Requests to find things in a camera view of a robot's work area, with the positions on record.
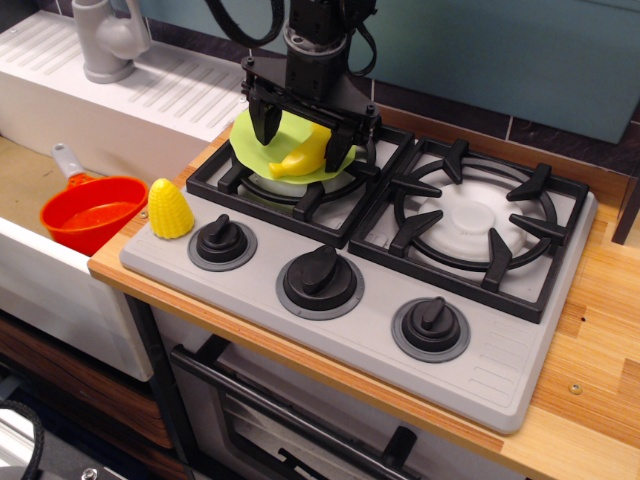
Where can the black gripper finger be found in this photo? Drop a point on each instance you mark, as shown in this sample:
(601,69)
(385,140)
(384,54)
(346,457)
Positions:
(265,117)
(343,137)

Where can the toy oven door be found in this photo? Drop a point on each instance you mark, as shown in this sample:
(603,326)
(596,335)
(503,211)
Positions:
(266,421)

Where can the grey toy faucet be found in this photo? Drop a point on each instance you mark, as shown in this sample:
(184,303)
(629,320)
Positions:
(110,44)

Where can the grey toy stove top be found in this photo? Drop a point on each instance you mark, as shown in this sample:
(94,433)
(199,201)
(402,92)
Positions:
(491,383)

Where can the yellow toy banana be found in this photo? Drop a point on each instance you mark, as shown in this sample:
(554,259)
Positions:
(306,158)

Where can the black left stove knob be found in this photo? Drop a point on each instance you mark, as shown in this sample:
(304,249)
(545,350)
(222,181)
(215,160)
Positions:
(222,245)

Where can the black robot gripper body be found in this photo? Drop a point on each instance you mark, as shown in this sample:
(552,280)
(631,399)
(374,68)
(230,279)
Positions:
(313,82)

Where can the orange pot with grey handle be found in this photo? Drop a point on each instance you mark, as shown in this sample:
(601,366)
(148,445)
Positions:
(90,211)

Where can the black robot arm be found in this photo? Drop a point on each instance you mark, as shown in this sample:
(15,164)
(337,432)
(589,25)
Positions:
(323,22)

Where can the light green plate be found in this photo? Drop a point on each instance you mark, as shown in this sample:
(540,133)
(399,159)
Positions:
(293,130)

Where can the black right stove knob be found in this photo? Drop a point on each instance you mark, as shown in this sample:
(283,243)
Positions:
(431,330)

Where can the black right burner grate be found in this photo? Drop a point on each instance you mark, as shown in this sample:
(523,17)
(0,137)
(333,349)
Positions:
(503,235)

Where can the black stove knob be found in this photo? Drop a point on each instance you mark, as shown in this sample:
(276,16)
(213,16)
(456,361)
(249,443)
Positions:
(222,245)
(320,285)
(431,330)

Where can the black left burner grate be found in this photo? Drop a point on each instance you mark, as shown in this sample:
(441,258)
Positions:
(327,211)

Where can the black burner grate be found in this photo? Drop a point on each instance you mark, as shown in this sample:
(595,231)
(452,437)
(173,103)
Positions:
(327,211)
(503,235)

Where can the black middle stove knob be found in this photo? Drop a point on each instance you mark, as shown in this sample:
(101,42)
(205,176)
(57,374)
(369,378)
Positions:
(320,285)

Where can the white toy sink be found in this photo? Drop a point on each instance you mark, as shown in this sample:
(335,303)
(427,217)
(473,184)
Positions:
(149,125)

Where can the yellow toy corn cob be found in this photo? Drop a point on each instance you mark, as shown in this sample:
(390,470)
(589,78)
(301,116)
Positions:
(169,214)

